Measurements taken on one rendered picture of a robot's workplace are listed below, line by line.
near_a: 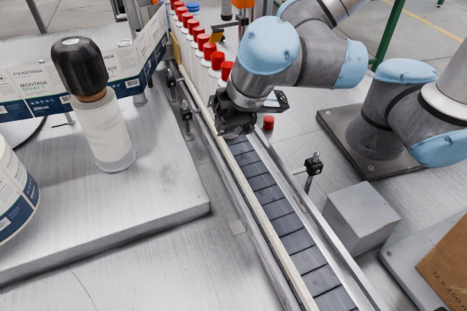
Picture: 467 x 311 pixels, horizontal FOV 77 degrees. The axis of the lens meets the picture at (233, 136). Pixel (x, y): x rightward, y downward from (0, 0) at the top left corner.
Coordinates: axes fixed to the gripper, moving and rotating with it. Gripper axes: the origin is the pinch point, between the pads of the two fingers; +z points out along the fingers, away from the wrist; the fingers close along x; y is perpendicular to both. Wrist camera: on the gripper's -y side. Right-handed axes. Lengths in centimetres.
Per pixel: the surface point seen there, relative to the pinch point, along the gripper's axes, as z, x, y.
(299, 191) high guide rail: -14.4, 19.4, -2.6
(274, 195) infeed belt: -4.3, 18.2, -1.5
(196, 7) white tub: 50, -79, -18
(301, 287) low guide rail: -16.9, 33.1, 4.2
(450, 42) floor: 151, -75, -307
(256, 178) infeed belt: -1.5, 13.4, 0.1
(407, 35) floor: 167, -103, -280
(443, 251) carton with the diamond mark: -21.4, 35.9, -19.2
